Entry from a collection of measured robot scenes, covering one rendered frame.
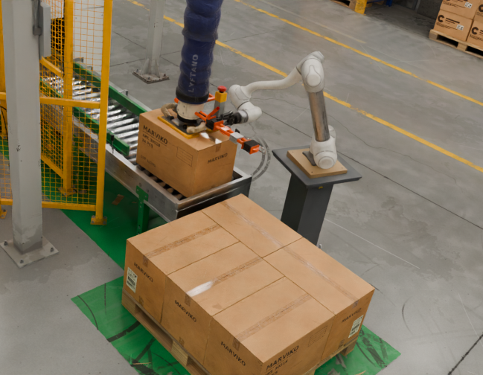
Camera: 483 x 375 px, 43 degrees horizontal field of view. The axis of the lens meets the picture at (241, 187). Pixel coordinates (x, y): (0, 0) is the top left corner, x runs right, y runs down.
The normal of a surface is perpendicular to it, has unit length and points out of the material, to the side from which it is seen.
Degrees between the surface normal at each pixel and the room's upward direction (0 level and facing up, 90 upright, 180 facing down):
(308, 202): 90
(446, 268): 0
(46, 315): 0
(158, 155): 90
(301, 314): 0
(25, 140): 91
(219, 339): 90
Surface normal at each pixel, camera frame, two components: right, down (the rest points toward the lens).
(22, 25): 0.68, 0.48
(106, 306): 0.15, -0.83
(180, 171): -0.67, 0.30
